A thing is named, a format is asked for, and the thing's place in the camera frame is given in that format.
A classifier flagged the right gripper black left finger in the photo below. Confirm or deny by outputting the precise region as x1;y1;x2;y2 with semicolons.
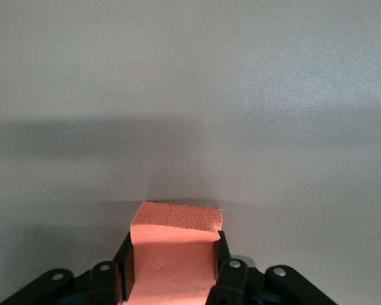
0;231;136;305

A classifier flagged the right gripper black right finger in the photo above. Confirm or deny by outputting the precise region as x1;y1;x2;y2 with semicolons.
206;230;335;305

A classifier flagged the orange foam cube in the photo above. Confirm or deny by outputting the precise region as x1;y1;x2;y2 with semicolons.
129;200;225;305

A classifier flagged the brown table cover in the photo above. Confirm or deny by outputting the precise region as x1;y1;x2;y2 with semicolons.
0;0;381;305

